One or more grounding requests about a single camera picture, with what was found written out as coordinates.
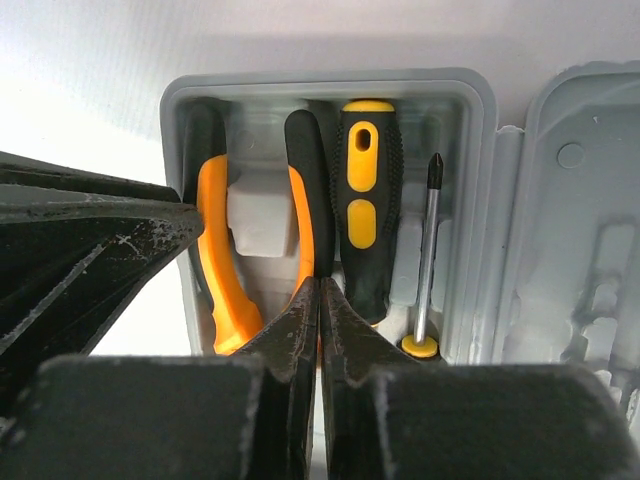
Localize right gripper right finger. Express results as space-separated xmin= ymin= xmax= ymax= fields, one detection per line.
xmin=319 ymin=279 xmax=639 ymax=479

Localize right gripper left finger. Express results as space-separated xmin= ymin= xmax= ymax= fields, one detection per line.
xmin=1 ymin=278 xmax=319 ymax=479

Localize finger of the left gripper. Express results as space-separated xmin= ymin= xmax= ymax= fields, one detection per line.
xmin=1 ymin=153 xmax=203 ymax=414

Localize black yellow screwdriver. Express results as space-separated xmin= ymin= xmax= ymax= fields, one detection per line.
xmin=400 ymin=152 xmax=444 ymax=360
xmin=330 ymin=99 xmax=404 ymax=325

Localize orange handled pliers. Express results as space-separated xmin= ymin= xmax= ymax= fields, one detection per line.
xmin=182 ymin=103 xmax=335 ymax=355

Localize grey plastic tool case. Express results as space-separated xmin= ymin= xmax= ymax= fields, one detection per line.
xmin=160 ymin=62 xmax=639 ymax=421

